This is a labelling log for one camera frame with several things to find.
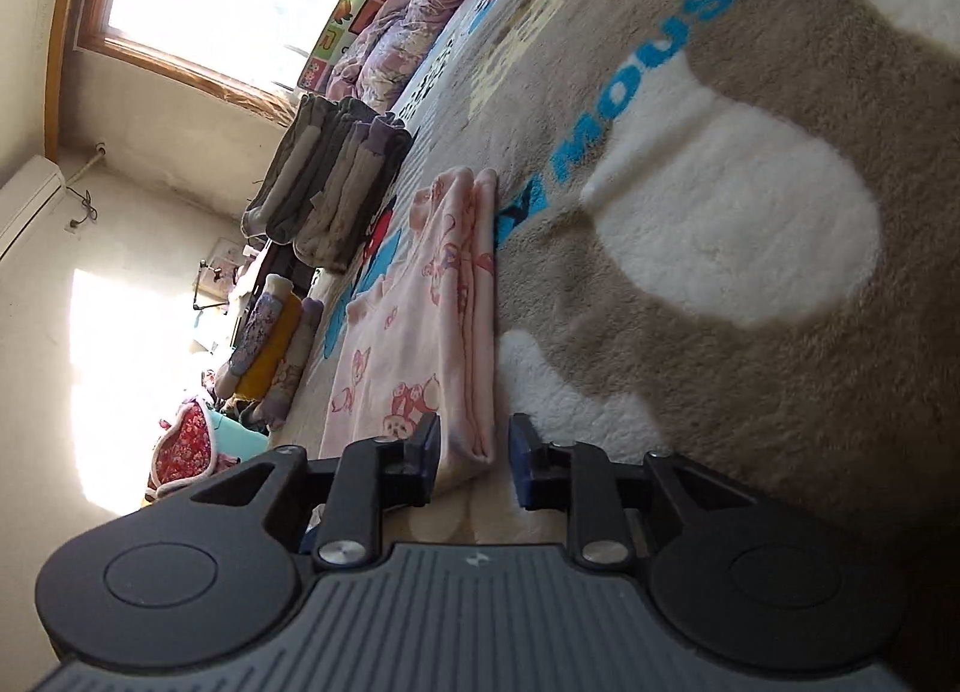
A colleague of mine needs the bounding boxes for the red floral cloth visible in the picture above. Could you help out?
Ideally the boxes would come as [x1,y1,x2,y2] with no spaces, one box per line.
[142,398,226,506]

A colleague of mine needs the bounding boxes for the wall plug cable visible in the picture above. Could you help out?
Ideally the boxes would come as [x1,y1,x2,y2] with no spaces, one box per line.
[66,141,106,228]

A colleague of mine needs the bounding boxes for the pink printed pants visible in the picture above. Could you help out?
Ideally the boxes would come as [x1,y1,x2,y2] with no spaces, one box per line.
[319,166,502,543]

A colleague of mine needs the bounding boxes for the lavender folded garment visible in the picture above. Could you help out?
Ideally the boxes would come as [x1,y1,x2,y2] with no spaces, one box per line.
[255,298,325,431]

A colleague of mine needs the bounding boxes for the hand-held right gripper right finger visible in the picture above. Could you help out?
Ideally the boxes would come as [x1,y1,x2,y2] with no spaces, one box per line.
[508,413,781,573]

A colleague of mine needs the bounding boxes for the stack of grey folded clothes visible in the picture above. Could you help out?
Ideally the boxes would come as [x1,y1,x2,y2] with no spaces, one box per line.
[241,92,413,273]

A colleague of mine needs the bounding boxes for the white air conditioner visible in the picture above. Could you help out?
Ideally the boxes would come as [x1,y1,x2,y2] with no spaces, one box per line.
[0,156,67,262]

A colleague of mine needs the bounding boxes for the yellow folded garment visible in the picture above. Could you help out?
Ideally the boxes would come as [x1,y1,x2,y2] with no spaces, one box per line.
[236,294,305,401]

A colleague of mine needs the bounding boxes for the teal storage box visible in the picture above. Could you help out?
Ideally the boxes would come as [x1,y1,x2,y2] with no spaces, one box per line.
[210,411,271,468]

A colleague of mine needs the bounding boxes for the dark desk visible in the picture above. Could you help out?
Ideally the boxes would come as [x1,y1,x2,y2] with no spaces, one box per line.
[225,238,323,333]

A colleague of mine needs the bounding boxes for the white purple-patterned folded garment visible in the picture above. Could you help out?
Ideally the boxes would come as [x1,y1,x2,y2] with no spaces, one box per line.
[225,274,293,378]

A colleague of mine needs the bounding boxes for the cartoon printed blanket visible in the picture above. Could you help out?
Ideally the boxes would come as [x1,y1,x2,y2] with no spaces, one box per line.
[270,0,960,550]

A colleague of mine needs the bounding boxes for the purple quilt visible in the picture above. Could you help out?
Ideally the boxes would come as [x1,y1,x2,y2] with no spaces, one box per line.
[322,0,541,116]

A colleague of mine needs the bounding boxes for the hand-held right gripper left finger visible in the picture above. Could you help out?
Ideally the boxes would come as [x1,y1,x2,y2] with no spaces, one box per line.
[187,411,442,571]

